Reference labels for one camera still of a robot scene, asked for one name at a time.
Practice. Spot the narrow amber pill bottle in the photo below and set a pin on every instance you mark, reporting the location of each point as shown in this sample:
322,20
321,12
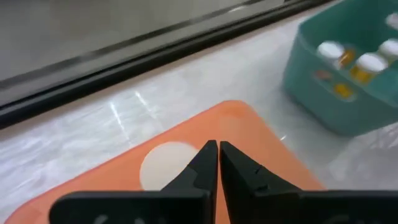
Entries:
370,63

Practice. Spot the orange plastic bin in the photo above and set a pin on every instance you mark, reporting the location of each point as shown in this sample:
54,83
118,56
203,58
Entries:
242,130

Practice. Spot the teal plastic bin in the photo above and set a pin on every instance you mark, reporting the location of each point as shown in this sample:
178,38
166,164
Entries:
357,118

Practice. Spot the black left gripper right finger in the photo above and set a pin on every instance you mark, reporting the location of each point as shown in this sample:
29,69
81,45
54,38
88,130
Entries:
280,208

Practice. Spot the small amber pill bottle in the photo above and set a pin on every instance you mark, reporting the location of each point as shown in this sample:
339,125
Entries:
347,58

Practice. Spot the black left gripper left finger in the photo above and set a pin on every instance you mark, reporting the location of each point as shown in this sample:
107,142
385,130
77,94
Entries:
140,208

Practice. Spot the black metal table frame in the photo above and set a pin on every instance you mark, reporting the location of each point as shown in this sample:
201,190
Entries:
124,73

